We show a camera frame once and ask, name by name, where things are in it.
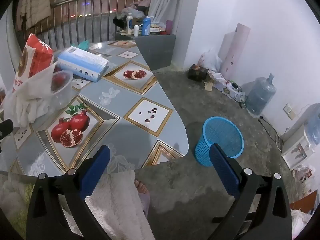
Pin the pink cup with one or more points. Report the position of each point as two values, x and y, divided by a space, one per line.
169 27

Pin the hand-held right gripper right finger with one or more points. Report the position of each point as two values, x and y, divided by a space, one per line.
223 170

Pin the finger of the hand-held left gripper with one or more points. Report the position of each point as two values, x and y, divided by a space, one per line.
6 128

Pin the white water dispenser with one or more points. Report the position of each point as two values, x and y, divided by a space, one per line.
296 152

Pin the white curtain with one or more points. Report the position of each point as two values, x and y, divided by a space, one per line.
165 0

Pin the grey cabinet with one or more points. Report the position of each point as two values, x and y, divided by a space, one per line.
156 51

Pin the white plastic bag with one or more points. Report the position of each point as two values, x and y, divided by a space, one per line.
27 97
210 60

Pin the metal railing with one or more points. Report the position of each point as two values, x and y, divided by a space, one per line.
82 20

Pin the tan cardboard scrap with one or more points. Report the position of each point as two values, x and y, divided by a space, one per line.
208 85

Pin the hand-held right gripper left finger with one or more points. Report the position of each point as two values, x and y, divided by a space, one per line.
98 168

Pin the blue and white box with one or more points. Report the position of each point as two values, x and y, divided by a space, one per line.
82 62

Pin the tall white bottle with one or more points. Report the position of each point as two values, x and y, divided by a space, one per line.
129 23

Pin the teal plastic bag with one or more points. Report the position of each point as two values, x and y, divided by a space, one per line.
81 45

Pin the red and white packaging bag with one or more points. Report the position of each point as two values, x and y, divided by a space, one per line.
35 57

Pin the black box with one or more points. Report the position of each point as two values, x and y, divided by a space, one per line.
197 73

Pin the blue bottle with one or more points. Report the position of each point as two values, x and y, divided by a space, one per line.
146 27

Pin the blue plastic wastebasket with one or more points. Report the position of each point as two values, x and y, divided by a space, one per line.
220 137

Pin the white fluffy robe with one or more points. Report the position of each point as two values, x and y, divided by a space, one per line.
117 205

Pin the pomegranate print tablecloth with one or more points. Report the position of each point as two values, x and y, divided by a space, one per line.
130 135

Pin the clear plastic container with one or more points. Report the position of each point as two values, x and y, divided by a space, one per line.
62 90

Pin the printed floor sheet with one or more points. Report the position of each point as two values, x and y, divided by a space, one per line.
222 83

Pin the wall socket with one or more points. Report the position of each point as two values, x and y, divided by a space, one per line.
289 111

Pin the small white bottle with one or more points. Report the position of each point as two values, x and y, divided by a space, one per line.
136 31

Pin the beige padded jacket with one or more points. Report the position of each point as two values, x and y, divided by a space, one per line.
33 2

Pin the pink rolled mat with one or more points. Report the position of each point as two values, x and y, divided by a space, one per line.
236 52

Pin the person's foot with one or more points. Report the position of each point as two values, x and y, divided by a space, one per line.
142 187

